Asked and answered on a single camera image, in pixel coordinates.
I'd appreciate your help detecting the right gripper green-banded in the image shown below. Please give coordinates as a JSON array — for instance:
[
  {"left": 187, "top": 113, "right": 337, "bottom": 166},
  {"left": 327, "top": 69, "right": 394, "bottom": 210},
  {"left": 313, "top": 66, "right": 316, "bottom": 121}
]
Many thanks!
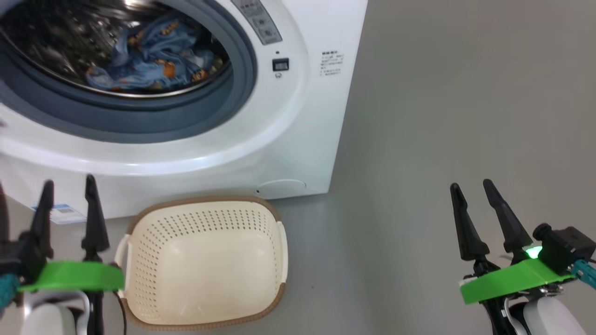
[{"left": 450, "top": 179, "right": 576, "bottom": 335}]

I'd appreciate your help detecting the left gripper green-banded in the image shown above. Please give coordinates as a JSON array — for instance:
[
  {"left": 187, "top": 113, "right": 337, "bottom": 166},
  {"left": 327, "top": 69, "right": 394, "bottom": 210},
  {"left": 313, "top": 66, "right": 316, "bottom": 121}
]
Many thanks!
[{"left": 19, "top": 174, "right": 125, "bottom": 294}]

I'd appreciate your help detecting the blue and white printed garment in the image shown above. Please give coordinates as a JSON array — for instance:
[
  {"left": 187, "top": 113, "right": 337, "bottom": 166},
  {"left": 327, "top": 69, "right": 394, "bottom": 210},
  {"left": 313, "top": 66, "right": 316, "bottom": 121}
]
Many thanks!
[{"left": 86, "top": 47, "right": 229, "bottom": 92}]

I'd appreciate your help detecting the steel washing machine drum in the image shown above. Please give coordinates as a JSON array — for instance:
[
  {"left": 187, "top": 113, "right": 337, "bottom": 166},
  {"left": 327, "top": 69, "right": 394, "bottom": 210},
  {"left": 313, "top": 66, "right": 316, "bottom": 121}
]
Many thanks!
[{"left": 0, "top": 0, "right": 233, "bottom": 99}]

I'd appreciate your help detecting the white front-load washing machine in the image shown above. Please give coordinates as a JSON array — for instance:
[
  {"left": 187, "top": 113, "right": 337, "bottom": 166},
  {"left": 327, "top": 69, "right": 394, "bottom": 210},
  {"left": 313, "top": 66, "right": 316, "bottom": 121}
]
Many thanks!
[{"left": 0, "top": 0, "right": 368, "bottom": 220}]

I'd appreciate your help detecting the blue energy label sticker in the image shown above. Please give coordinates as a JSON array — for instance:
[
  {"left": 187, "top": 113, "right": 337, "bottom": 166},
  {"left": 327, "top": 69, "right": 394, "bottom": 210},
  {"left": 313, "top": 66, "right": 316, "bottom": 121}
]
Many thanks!
[{"left": 32, "top": 204, "right": 87, "bottom": 225}]

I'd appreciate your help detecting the cream perforated laundry basket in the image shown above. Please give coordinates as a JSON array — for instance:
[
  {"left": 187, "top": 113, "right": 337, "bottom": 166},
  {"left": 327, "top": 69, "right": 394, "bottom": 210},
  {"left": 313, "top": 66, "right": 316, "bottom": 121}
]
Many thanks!
[{"left": 115, "top": 195, "right": 288, "bottom": 332}]

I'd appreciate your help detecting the round white filter cover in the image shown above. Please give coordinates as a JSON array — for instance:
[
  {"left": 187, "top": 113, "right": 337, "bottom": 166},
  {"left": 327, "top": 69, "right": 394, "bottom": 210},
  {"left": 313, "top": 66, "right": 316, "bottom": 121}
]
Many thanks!
[{"left": 256, "top": 179, "right": 307, "bottom": 200}]

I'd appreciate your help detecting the grey warning pictogram sticker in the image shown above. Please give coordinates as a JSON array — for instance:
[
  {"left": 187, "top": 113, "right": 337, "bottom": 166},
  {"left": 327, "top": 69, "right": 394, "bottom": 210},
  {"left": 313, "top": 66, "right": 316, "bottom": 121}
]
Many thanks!
[{"left": 231, "top": 0, "right": 283, "bottom": 46}]

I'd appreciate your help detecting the teal cable connector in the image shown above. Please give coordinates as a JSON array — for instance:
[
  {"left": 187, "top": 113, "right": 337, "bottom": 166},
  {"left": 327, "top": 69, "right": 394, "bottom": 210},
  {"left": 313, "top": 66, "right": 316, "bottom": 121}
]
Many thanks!
[
  {"left": 572, "top": 260, "right": 596, "bottom": 288},
  {"left": 0, "top": 274, "right": 19, "bottom": 310}
]

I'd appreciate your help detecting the thin black cable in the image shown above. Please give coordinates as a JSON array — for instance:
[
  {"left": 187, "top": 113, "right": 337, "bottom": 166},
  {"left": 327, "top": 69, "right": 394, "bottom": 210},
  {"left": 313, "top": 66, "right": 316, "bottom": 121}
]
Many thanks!
[{"left": 113, "top": 265, "right": 129, "bottom": 335}]

